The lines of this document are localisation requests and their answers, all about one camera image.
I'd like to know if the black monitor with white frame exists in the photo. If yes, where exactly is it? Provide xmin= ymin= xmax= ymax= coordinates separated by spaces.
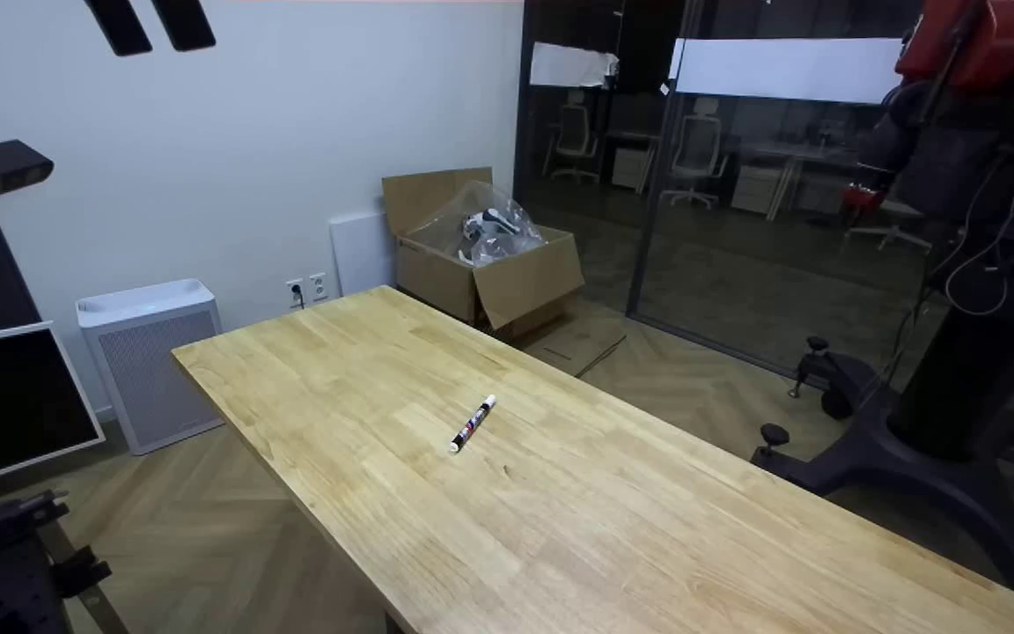
xmin=0 ymin=321 xmax=107 ymax=477

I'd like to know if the white wall outlet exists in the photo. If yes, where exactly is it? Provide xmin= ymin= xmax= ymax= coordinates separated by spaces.
xmin=284 ymin=270 xmax=326 ymax=311

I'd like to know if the clear plastic packaging in box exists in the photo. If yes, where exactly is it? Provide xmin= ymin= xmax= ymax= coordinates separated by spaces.
xmin=443 ymin=184 xmax=541 ymax=269

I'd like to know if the white wall panel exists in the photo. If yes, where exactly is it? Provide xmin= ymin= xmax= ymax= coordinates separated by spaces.
xmin=332 ymin=210 xmax=394 ymax=295

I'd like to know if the black and silver marker pen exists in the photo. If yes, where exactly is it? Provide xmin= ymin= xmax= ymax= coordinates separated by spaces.
xmin=451 ymin=395 xmax=501 ymax=455

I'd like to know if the white air purifier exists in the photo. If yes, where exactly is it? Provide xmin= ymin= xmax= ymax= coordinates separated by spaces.
xmin=73 ymin=277 xmax=223 ymax=455

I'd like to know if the red robot arm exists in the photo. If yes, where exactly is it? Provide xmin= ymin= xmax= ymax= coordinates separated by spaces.
xmin=895 ymin=0 xmax=1014 ymax=95

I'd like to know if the black equipment at lower left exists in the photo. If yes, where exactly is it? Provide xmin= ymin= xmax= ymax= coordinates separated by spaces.
xmin=0 ymin=489 xmax=129 ymax=634

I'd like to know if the black robot stand base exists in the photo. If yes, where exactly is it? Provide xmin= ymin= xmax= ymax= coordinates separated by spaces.
xmin=749 ymin=195 xmax=1014 ymax=587

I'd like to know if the flat cardboard piece on floor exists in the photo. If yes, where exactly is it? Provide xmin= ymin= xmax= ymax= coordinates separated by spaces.
xmin=522 ymin=300 xmax=628 ymax=378

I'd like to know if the open cardboard box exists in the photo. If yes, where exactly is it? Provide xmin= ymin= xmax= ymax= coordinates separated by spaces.
xmin=379 ymin=169 xmax=583 ymax=335

